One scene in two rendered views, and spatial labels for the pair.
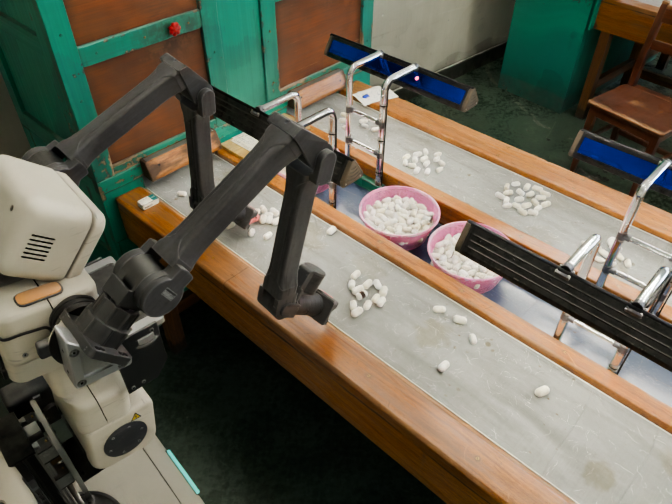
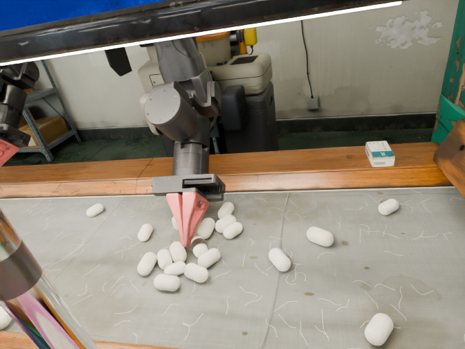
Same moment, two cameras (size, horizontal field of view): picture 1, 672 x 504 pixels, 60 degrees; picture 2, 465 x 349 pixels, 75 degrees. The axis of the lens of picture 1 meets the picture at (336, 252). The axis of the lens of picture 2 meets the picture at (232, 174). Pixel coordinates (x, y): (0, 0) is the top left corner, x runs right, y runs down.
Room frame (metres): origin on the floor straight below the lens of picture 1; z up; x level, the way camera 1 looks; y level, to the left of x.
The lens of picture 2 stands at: (1.80, 0.17, 1.06)
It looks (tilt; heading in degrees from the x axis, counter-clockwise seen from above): 31 degrees down; 152
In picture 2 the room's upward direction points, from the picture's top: 10 degrees counter-clockwise
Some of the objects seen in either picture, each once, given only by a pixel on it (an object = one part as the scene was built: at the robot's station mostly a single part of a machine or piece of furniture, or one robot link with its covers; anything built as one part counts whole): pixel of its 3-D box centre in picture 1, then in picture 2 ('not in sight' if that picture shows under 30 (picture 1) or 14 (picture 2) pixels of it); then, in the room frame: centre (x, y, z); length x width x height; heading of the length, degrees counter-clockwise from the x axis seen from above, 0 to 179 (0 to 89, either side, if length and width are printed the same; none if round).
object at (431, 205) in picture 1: (398, 220); not in sight; (1.50, -0.21, 0.72); 0.27 x 0.27 x 0.10
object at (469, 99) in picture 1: (396, 68); not in sight; (1.89, -0.20, 1.08); 0.62 x 0.08 x 0.07; 47
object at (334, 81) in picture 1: (318, 88); not in sight; (2.23, 0.08, 0.83); 0.30 x 0.06 x 0.07; 137
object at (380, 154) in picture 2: (148, 201); (379, 153); (1.52, 0.62, 0.78); 0.06 x 0.04 x 0.02; 137
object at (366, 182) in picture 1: (379, 123); not in sight; (1.83, -0.15, 0.90); 0.20 x 0.19 x 0.45; 47
